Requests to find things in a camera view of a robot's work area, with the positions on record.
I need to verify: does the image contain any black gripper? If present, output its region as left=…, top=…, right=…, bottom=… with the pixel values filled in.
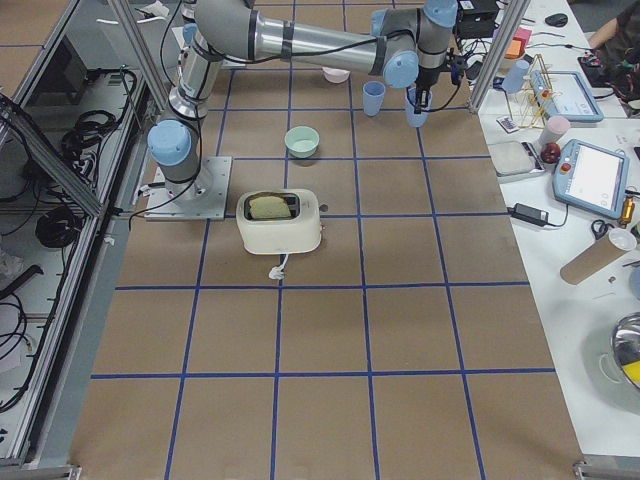
left=414, top=66, right=439, bottom=113

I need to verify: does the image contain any cardboard tube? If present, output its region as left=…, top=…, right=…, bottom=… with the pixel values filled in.
left=560, top=228, right=637, bottom=285

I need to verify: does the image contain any red apple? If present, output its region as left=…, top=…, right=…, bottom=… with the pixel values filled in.
left=540, top=142, right=561, bottom=164

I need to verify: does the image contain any black power adapter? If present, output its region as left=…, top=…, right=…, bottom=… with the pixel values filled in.
left=507, top=203, right=548, bottom=227

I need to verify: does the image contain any pink plastic bowl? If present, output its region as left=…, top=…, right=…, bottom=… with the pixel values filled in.
left=322, top=67, right=351, bottom=84

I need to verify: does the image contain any grey kitchen scale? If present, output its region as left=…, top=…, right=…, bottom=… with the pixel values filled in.
left=488, top=141, right=545, bottom=183

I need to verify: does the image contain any blue teach pendant tablet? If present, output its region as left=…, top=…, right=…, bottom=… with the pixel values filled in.
left=552, top=139, right=629, bottom=219

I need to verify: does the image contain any pink cup on desk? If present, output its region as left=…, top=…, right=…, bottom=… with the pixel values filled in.
left=537, top=115, right=571, bottom=147

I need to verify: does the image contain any green plastic bowl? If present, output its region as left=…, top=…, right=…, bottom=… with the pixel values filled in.
left=284, top=126, right=320, bottom=158

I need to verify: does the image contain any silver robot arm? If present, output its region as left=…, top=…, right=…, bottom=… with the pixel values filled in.
left=147, top=1, right=458, bottom=204

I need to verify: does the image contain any blue plastic cup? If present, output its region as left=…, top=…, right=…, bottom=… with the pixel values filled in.
left=405, top=87, right=431, bottom=128
left=362, top=81, right=386, bottom=117

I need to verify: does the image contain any steel pot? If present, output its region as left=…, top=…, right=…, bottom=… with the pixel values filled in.
left=599, top=312, right=639, bottom=391

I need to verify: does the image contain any gold wire rack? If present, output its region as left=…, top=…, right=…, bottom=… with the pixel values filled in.
left=504, top=54, right=551, bottom=129

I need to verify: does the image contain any aluminium frame post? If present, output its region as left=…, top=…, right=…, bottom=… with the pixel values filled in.
left=468, top=0, right=530, bottom=114

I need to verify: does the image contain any white toaster plug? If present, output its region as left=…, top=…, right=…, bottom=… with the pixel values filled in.
left=268, top=254, right=289, bottom=281

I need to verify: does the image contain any white toaster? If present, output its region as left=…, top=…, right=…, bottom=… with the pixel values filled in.
left=236, top=189, right=322, bottom=255

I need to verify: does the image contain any bread slice in toaster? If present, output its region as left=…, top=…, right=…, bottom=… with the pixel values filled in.
left=248, top=195, right=291, bottom=220

